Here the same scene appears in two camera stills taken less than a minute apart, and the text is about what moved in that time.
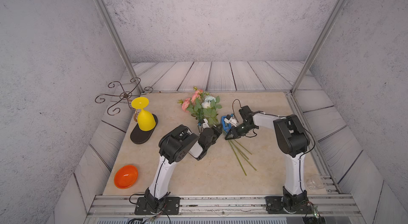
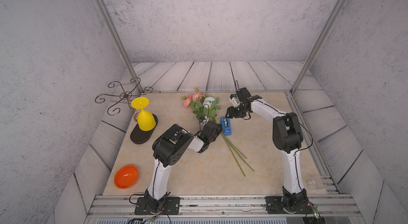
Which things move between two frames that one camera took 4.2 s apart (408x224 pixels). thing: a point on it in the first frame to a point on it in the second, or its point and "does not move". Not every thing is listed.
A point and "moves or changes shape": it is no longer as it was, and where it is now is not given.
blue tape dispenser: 226,127 does not move
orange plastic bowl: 125,177 does not move
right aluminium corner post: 326,32 does not move
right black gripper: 235,133 to 231,113
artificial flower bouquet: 203,106 moves or changes shape
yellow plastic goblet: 146,121 does not move
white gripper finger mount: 232,120 to 234,100
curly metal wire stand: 135,82 does not move
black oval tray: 138,136 does not move
